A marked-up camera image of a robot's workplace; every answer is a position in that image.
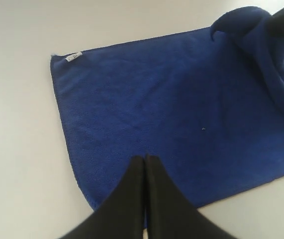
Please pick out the blue microfibre towel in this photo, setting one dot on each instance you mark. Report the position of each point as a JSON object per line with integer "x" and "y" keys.
{"x": 208, "y": 102}

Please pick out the white towel care label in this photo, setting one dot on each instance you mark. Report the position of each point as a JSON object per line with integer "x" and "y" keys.
{"x": 73, "y": 56}

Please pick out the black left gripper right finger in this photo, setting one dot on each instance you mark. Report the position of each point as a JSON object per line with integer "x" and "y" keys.
{"x": 169, "y": 214}

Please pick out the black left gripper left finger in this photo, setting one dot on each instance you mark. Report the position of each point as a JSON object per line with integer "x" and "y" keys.
{"x": 121, "y": 215}

